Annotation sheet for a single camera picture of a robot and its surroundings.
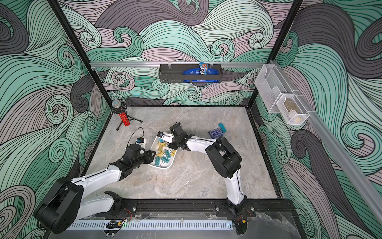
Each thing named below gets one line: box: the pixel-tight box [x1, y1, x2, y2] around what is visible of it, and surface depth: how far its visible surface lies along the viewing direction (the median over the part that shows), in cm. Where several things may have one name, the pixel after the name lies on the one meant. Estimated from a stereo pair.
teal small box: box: [218, 122, 227, 133], surface depth 107 cm
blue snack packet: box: [198, 61, 209, 76], surface depth 92 cm
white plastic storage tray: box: [147, 134, 178, 170], surface depth 92 cm
